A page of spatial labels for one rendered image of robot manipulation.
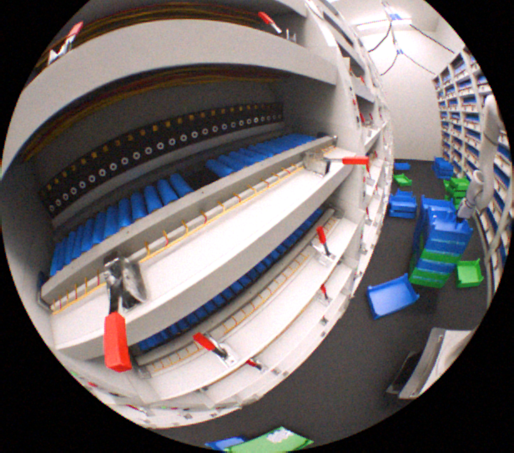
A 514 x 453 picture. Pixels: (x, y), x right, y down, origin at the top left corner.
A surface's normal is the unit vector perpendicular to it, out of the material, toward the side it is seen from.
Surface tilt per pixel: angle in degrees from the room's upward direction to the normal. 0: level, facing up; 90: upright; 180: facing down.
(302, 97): 90
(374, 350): 0
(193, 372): 21
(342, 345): 0
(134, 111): 90
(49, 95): 111
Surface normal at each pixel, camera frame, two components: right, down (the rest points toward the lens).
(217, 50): 0.68, 0.42
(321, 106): -0.73, 0.44
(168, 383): -0.04, -0.80
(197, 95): 0.62, 0.11
